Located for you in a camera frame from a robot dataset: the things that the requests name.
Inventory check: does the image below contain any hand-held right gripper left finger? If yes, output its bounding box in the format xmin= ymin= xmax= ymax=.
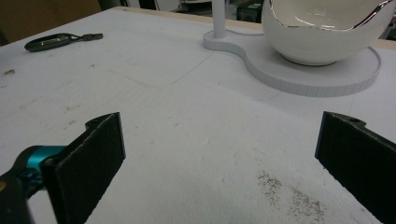
xmin=40 ymin=111 xmax=127 ymax=224

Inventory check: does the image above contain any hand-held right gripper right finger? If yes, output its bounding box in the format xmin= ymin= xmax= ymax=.
xmin=314 ymin=110 xmax=396 ymax=224

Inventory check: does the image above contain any white egg-shaped bowl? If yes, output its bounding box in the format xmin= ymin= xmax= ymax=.
xmin=261 ymin=0 xmax=396 ymax=66

